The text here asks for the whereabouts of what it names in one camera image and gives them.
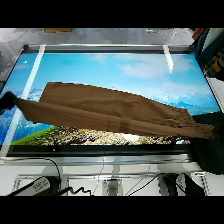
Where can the brown trousers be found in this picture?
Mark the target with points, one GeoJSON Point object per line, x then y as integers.
{"type": "Point", "coordinates": [110, 110]}

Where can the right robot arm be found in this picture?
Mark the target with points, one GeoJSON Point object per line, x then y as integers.
{"type": "Point", "coordinates": [210, 150]}

